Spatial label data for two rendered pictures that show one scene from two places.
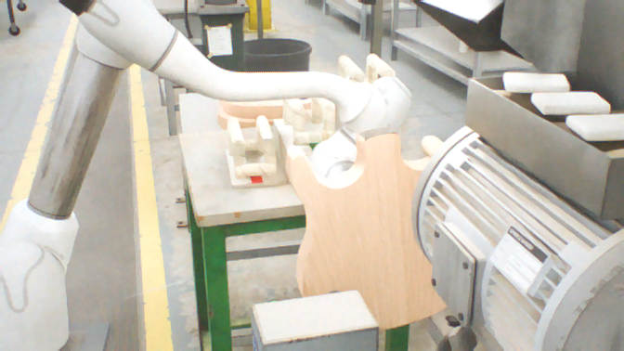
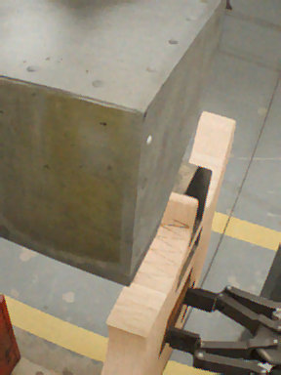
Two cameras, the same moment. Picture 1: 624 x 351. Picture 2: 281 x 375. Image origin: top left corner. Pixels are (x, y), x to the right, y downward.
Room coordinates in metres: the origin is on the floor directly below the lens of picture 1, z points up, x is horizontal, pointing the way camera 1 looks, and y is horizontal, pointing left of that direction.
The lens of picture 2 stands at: (1.34, -0.53, 1.70)
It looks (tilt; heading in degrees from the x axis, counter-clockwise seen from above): 45 degrees down; 122
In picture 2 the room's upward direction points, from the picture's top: 5 degrees clockwise
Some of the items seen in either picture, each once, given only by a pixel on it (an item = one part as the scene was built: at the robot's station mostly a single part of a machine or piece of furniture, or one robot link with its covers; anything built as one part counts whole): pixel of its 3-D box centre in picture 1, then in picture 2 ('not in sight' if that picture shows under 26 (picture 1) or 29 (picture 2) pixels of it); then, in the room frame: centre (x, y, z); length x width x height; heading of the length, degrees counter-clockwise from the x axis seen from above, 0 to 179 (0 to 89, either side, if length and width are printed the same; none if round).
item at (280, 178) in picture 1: (253, 165); not in sight; (1.81, 0.15, 0.94); 0.27 x 0.15 x 0.01; 11
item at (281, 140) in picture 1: (308, 148); not in sight; (1.84, 0.00, 0.98); 0.27 x 0.16 x 0.09; 11
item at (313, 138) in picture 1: (314, 136); not in sight; (1.75, -0.02, 1.04); 0.11 x 0.03 x 0.03; 101
